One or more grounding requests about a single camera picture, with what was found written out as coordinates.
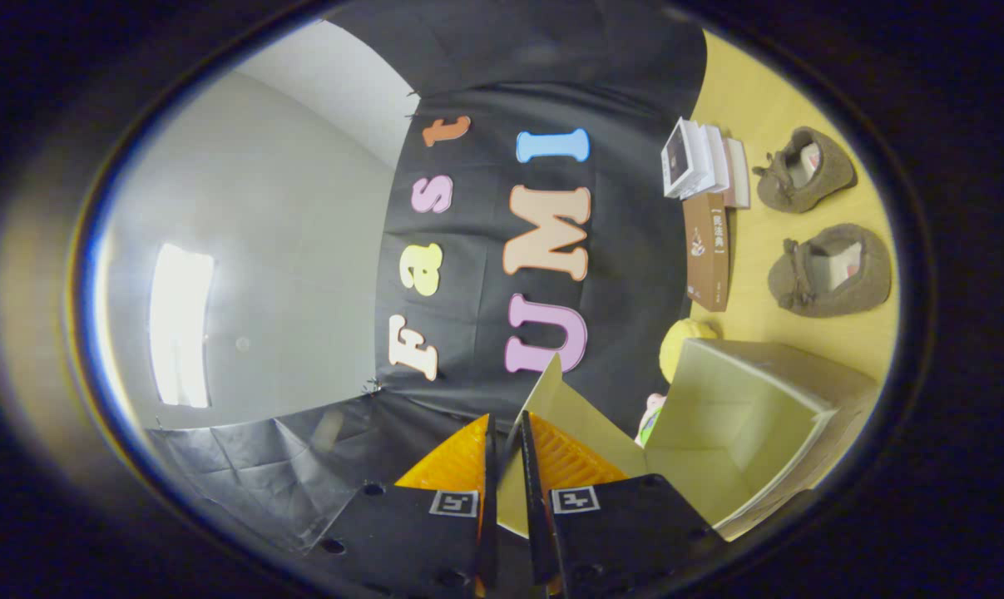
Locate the brown book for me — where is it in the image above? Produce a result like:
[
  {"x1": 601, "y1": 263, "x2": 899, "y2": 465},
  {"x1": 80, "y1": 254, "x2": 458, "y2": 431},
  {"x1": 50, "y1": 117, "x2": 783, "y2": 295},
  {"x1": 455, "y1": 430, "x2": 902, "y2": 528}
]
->
[{"x1": 682, "y1": 193, "x2": 731, "y2": 313}]

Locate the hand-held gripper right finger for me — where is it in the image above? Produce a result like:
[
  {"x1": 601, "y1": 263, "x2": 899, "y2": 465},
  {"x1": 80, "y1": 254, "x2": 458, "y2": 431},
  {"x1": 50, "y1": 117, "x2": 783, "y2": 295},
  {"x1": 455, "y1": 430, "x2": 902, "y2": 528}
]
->
[{"x1": 518, "y1": 410, "x2": 727, "y2": 599}]

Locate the plain white book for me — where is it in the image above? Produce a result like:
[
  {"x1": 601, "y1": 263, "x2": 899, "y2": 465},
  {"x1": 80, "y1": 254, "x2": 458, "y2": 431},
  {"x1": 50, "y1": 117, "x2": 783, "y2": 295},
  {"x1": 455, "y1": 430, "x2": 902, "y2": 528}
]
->
[{"x1": 693, "y1": 123, "x2": 731, "y2": 194}]

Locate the pale pink book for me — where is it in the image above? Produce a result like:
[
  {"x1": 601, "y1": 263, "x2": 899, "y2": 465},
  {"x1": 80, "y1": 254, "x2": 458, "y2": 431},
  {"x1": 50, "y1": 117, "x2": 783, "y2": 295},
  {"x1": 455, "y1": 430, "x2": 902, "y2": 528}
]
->
[{"x1": 722, "y1": 137, "x2": 752, "y2": 209}]

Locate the brown fuzzy shoe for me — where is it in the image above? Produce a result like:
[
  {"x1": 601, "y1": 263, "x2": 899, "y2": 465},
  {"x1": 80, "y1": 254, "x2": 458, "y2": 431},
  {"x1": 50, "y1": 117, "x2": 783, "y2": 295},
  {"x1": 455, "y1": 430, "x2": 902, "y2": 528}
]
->
[
  {"x1": 751, "y1": 126, "x2": 858, "y2": 214},
  {"x1": 768, "y1": 223, "x2": 893, "y2": 318}
]

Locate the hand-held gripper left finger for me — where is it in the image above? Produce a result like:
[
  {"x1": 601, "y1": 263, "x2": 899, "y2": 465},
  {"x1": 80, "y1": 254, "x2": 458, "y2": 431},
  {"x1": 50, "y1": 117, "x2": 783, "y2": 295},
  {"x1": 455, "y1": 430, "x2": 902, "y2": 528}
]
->
[{"x1": 298, "y1": 413, "x2": 500, "y2": 599}]

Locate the white book with dark photo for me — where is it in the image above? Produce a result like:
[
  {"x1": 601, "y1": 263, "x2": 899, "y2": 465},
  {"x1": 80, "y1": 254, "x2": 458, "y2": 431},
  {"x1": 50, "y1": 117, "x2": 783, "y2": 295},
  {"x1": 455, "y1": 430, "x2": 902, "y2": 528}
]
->
[{"x1": 661, "y1": 117, "x2": 702, "y2": 199}]

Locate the beige fabric storage box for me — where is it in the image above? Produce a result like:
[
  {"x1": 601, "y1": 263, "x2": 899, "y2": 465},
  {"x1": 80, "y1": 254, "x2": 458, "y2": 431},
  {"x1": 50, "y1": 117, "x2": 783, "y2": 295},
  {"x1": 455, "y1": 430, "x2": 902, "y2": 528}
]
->
[{"x1": 495, "y1": 337, "x2": 881, "y2": 542}]

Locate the black backdrop cloth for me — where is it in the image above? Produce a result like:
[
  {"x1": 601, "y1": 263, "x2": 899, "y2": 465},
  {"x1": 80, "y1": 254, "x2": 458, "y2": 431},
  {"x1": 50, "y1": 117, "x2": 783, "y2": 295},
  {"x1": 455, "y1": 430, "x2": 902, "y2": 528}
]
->
[{"x1": 144, "y1": 0, "x2": 710, "y2": 550}]

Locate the yellow round plush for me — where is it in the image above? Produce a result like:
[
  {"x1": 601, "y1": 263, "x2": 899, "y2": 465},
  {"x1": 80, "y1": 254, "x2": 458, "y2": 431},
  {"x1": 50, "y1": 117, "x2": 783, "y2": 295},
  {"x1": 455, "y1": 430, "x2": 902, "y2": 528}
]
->
[{"x1": 659, "y1": 319, "x2": 719, "y2": 384}]

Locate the pink and green plush toy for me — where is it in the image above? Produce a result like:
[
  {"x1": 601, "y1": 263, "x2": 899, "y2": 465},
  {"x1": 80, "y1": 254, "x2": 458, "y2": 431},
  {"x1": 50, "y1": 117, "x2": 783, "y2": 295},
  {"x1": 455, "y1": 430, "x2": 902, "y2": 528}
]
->
[{"x1": 635, "y1": 393, "x2": 669, "y2": 448}]

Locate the ceiling light panel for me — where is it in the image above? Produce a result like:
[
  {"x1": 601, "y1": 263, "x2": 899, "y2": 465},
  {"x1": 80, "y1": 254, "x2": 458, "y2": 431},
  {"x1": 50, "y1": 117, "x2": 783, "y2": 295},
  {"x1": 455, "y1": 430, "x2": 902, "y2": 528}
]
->
[{"x1": 150, "y1": 243, "x2": 215, "y2": 408}]

